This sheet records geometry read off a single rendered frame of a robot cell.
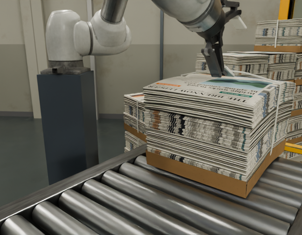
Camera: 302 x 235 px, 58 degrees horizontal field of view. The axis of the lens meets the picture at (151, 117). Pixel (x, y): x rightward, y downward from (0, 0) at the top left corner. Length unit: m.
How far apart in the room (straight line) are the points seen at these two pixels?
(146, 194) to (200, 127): 0.20
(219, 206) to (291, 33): 1.73
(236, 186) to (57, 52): 0.94
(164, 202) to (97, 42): 0.88
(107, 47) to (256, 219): 1.00
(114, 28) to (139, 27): 2.70
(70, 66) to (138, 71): 2.75
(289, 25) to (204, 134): 1.67
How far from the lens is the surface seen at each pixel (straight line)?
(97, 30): 1.30
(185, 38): 3.94
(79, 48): 1.29
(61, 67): 1.27
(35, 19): 4.32
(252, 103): 0.58
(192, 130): 0.66
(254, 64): 1.81
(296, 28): 2.20
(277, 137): 0.86
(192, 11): 0.55
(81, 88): 1.24
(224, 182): 0.67
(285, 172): 0.85
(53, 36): 1.29
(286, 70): 2.09
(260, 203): 0.68
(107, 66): 4.06
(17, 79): 4.63
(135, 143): 1.62
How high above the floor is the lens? 1.14
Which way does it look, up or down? 16 degrees down
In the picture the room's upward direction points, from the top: straight up
